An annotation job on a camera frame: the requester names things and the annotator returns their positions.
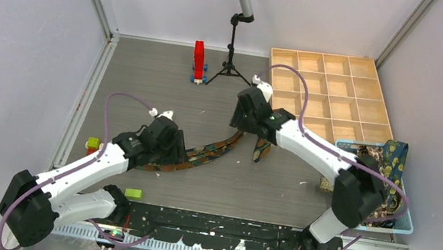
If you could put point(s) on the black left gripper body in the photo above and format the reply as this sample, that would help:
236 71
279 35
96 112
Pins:
164 153

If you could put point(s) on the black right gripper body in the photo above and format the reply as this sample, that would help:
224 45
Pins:
242 122

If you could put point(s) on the blue orange green tie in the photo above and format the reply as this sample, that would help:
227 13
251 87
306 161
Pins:
197 156

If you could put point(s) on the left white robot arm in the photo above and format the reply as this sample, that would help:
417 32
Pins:
72 180

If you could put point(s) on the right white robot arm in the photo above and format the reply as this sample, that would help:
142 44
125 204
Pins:
357 186

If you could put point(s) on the black tripod stand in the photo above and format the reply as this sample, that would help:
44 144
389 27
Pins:
228 67

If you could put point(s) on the lime green block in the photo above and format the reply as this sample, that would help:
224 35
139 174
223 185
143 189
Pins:
134 193

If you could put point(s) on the green red toy blocks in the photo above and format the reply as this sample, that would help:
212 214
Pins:
92 145

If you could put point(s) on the red toy block truck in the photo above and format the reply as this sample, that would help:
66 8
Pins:
199 66

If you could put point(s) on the wooden compartment tray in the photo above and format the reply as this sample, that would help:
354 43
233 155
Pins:
338 97

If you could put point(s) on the blue tie yellow leaves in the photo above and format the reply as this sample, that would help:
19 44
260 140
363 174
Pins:
393 162

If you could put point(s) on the brown floral black tie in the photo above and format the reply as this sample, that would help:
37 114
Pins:
378 217

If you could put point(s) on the light blue plastic basket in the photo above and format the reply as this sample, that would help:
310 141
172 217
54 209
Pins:
403 218

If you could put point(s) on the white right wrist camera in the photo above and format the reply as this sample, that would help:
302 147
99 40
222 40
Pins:
265 88

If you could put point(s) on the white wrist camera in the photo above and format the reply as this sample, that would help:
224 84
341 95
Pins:
265 88
167 114

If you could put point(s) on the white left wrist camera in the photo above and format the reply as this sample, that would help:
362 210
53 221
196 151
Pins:
167 114

